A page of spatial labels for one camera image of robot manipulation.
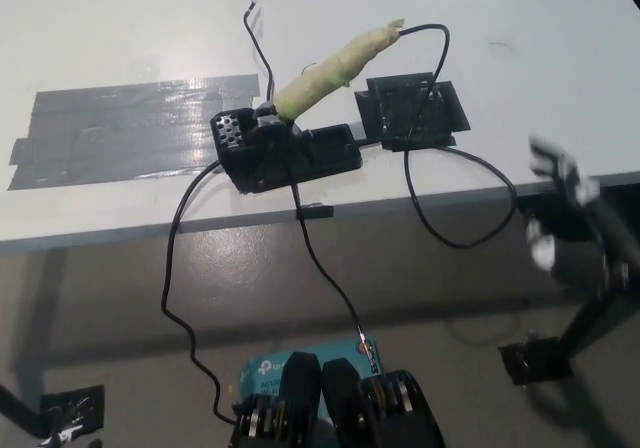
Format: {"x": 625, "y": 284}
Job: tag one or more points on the teal router box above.
{"x": 265, "y": 373}

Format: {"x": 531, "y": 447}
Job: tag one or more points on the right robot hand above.
{"x": 582, "y": 190}

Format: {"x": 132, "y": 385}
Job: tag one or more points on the tape-wrapped soldering iron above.
{"x": 320, "y": 84}

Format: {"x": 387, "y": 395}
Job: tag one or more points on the black soldering iron base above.
{"x": 300, "y": 155}

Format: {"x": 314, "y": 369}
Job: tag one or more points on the black taped plastic tray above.
{"x": 400, "y": 113}

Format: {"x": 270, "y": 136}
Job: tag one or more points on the grey duct tape patch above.
{"x": 125, "y": 128}

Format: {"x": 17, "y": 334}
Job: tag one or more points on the black robot torso blocks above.
{"x": 345, "y": 408}

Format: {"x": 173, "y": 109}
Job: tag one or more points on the small black tape strip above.
{"x": 315, "y": 213}

